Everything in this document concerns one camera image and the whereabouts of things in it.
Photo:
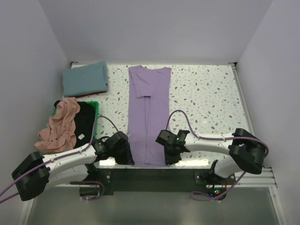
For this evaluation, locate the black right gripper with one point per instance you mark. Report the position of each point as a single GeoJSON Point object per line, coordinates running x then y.
{"type": "Point", "coordinates": [169, 160]}

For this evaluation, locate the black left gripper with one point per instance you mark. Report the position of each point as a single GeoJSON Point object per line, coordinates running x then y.
{"type": "Point", "coordinates": [127, 159]}

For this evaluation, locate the purple t-shirt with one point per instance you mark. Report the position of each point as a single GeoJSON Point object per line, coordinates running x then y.
{"type": "Point", "coordinates": [148, 113]}

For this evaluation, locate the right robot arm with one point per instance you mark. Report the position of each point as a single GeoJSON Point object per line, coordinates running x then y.
{"type": "Point", "coordinates": [244, 151]}

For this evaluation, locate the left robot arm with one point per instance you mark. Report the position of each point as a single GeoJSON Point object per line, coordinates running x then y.
{"type": "Point", "coordinates": [38, 172]}

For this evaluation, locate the black t-shirt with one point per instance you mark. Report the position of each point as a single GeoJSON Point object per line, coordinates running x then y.
{"type": "Point", "coordinates": [82, 139]}

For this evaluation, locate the green plastic bin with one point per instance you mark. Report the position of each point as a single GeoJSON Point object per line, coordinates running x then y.
{"type": "Point", "coordinates": [96, 117]}

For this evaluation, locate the folded dark red t-shirt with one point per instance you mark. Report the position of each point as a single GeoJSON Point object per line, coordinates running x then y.
{"type": "Point", "coordinates": [90, 94]}

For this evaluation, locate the pink crumpled t-shirt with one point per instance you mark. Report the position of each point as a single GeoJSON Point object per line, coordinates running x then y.
{"type": "Point", "coordinates": [59, 134]}

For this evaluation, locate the folded blue t-shirt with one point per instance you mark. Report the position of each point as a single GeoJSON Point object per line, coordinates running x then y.
{"type": "Point", "coordinates": [85, 80]}

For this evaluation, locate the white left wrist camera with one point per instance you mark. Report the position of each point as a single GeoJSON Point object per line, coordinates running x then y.
{"type": "Point", "coordinates": [128, 133]}

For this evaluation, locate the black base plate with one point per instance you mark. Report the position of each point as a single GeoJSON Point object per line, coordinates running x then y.
{"type": "Point", "coordinates": [108, 181]}

